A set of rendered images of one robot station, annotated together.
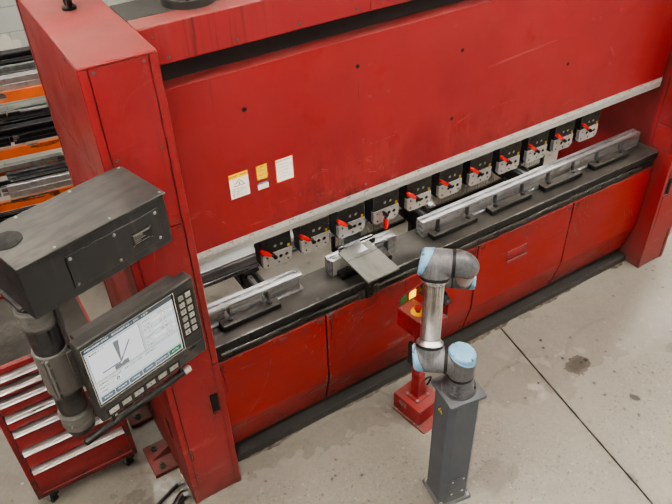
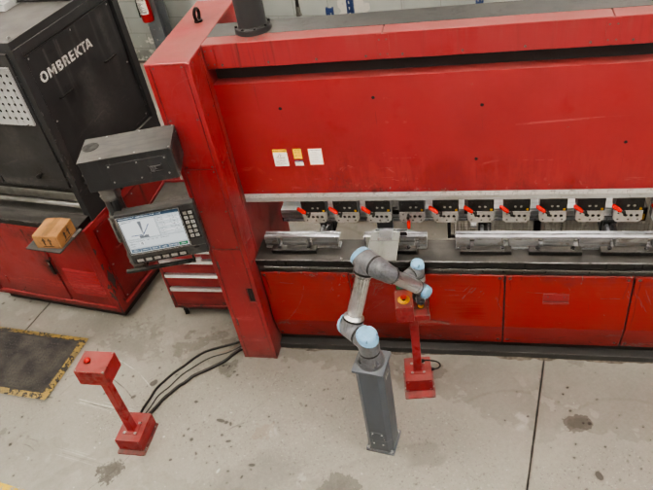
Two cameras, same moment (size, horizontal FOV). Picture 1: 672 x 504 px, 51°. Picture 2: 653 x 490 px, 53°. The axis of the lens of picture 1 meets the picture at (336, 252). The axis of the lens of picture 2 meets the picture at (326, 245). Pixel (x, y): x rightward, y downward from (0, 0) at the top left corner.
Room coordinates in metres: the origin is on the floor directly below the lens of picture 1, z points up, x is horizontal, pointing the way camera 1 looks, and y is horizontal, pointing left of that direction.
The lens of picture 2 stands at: (0.32, -2.18, 3.61)
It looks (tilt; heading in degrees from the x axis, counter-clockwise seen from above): 40 degrees down; 48
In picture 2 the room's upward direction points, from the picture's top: 11 degrees counter-clockwise
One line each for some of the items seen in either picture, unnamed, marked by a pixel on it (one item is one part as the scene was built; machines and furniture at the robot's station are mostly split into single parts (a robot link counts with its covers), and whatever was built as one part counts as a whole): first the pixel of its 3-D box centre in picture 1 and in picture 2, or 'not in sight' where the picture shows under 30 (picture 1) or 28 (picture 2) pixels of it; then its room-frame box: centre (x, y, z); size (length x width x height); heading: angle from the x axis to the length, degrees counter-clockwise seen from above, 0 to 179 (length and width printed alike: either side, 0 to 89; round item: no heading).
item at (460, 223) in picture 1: (452, 226); (485, 250); (2.98, -0.63, 0.89); 0.30 x 0.05 x 0.03; 121
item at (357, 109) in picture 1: (464, 86); (495, 135); (3.06, -0.64, 1.66); 3.00 x 0.08 x 0.80; 121
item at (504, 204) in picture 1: (508, 202); (555, 250); (3.19, -0.97, 0.89); 0.30 x 0.05 x 0.03; 121
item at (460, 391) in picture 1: (459, 379); (370, 355); (1.99, -0.51, 0.82); 0.15 x 0.15 x 0.10
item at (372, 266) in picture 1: (368, 261); (383, 246); (2.60, -0.15, 1.00); 0.26 x 0.18 x 0.01; 31
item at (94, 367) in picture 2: not in sight; (117, 401); (1.04, 0.84, 0.41); 0.25 x 0.20 x 0.83; 31
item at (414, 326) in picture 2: (419, 360); (415, 340); (2.50, -0.42, 0.39); 0.05 x 0.05 x 0.54; 39
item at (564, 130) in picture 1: (558, 133); (628, 205); (3.42, -1.26, 1.18); 0.15 x 0.09 x 0.17; 121
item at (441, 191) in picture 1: (445, 178); (480, 206); (3.02, -0.57, 1.18); 0.15 x 0.09 x 0.17; 121
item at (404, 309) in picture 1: (422, 310); (411, 301); (2.50, -0.42, 0.75); 0.20 x 0.16 x 0.18; 129
